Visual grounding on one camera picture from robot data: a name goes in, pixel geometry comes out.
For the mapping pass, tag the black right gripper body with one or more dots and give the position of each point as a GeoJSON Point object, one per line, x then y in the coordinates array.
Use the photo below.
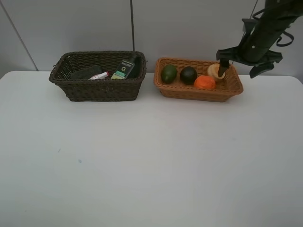
{"type": "Point", "coordinates": [251, 55]}

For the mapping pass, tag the dark mangosteen fruit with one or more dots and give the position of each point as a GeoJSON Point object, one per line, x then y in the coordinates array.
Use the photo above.
{"type": "Point", "coordinates": [188, 75]}

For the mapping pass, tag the green avocado fruit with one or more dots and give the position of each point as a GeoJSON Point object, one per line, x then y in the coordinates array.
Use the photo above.
{"type": "Point", "coordinates": [168, 74]}

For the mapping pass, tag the orange tangerine fruit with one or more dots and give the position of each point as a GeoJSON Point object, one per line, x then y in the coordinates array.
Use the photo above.
{"type": "Point", "coordinates": [205, 82]}

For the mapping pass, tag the black rectangular bottle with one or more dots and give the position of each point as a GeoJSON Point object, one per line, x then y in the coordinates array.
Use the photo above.
{"type": "Point", "coordinates": [128, 68]}

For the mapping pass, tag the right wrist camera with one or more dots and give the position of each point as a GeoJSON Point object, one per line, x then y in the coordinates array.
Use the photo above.
{"type": "Point", "coordinates": [248, 24]}

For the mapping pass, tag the white marker pink cap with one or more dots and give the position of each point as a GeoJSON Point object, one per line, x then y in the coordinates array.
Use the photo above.
{"type": "Point", "coordinates": [100, 76]}

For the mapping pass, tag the black whiteboard eraser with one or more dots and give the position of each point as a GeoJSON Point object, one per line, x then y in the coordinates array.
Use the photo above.
{"type": "Point", "coordinates": [87, 73]}

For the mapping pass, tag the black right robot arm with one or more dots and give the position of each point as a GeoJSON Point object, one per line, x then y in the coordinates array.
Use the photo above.
{"type": "Point", "coordinates": [266, 28]}

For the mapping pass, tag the dark brown wicker basket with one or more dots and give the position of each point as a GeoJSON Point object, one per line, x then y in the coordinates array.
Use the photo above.
{"type": "Point", "coordinates": [104, 90]}

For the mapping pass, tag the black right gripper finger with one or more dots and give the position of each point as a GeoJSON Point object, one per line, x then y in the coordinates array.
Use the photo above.
{"type": "Point", "coordinates": [223, 67]}
{"type": "Point", "coordinates": [261, 68]}

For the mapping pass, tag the red orange peach fruit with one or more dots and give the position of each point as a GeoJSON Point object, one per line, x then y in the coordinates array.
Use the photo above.
{"type": "Point", "coordinates": [213, 70]}

